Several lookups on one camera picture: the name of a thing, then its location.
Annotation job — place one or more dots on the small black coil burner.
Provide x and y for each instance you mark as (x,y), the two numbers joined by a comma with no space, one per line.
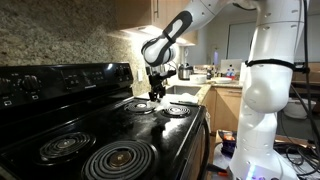
(175,111)
(65,144)

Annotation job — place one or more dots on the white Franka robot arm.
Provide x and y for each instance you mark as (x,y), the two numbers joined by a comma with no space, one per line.
(266,93)

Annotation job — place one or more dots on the white bowl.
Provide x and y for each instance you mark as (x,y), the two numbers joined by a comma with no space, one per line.
(198,79)

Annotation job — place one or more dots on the wooden upper cabinet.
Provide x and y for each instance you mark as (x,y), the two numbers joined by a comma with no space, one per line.
(133,13)

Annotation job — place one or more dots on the white wall outlet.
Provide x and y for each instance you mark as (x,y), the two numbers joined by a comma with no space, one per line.
(140,75)

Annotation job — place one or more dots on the large black coil burner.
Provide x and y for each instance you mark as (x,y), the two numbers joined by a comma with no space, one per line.
(100,160)
(140,106)

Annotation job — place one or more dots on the white round basin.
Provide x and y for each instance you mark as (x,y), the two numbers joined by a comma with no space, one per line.
(296,108)

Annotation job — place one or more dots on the brown cardboard box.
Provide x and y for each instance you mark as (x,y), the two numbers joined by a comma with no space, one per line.
(313,75)

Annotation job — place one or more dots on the white folded rag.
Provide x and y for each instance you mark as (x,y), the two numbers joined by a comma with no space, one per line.
(190,97)

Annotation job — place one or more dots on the black electric stove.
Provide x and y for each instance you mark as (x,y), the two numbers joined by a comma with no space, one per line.
(160,133)

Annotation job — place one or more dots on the white laptop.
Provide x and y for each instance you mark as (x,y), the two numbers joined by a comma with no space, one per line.
(230,65)

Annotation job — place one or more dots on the blue orange tool box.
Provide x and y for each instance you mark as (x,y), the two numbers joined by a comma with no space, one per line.
(228,143)

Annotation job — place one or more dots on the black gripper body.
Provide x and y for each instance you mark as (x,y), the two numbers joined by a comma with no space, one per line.
(156,81)

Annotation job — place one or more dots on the wooden lower cabinet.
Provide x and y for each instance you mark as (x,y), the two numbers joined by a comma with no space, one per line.
(223,110)

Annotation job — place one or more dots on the wooden cabinet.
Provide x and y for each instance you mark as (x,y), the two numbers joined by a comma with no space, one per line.
(133,13)
(223,110)

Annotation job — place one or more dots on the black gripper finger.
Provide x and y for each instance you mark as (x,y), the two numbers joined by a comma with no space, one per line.
(161,92)
(152,95)

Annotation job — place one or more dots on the steel electric kettle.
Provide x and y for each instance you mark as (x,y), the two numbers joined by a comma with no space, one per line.
(185,71)

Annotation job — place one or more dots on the white plate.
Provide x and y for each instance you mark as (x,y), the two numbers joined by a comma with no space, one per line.
(222,80)

